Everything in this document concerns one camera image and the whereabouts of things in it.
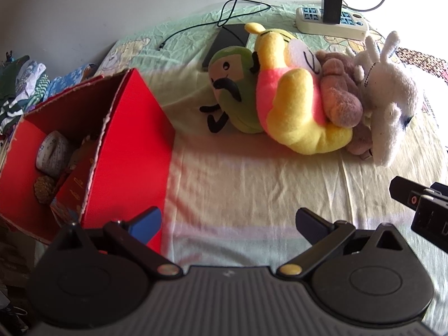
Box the white bunny plush toy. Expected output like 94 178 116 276
346 31 422 167

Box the brown bear plush toy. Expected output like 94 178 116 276
316 50 372 159

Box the yellow tiger plush toy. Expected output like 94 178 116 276
244 22 352 155

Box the green avocado plush toy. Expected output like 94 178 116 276
200 46 263 134

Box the small red gift box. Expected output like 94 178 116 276
50 137 98 226

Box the red cardboard box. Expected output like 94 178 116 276
1 69 175 244

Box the cartoon print bed sheet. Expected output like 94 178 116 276
98 12 447 335

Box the pine cone in box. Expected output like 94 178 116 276
33 176 55 204

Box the tape roll in box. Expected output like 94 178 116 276
36 130 69 177

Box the brown patterned bedspread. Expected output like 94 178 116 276
396 48 448 83

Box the blue white patterned cloth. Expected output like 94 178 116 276
43 63 97 101

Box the pile of folded clothes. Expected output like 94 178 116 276
1 50 49 137

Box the white power strip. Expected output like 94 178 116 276
296 6 369 41

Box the black charger adapter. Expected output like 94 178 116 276
321 0 342 24

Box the black smartphone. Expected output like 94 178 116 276
201 24 249 71

